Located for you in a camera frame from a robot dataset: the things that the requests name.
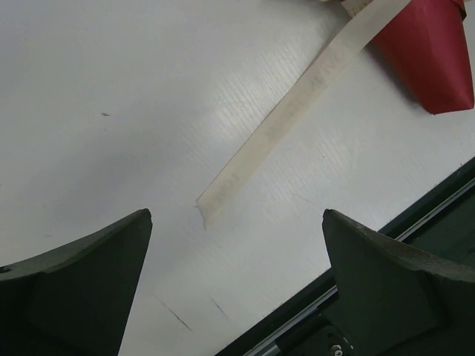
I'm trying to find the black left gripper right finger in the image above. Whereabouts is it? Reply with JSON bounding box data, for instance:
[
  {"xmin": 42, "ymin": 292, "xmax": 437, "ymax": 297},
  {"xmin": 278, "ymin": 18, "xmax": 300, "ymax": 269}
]
[{"xmin": 322, "ymin": 209, "xmax": 474, "ymax": 355}]

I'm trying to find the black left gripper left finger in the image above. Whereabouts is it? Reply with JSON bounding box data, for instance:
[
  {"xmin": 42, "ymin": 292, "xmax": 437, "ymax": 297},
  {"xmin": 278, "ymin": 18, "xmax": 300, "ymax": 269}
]
[{"xmin": 1, "ymin": 209, "xmax": 152, "ymax": 355}]

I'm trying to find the red wrapping paper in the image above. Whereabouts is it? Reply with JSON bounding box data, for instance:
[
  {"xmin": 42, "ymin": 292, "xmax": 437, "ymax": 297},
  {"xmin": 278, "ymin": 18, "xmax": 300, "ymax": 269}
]
[{"xmin": 372, "ymin": 0, "xmax": 474, "ymax": 114}]

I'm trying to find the cream printed ribbon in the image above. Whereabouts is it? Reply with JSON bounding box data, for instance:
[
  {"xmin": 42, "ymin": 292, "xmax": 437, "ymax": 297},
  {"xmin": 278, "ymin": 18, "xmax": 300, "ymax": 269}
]
[{"xmin": 197, "ymin": 0, "xmax": 409, "ymax": 229}]

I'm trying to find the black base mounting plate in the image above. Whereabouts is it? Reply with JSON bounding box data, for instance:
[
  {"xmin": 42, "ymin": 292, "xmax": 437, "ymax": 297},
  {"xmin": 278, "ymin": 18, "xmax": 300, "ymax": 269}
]
[{"xmin": 218, "ymin": 159, "xmax": 474, "ymax": 355}]

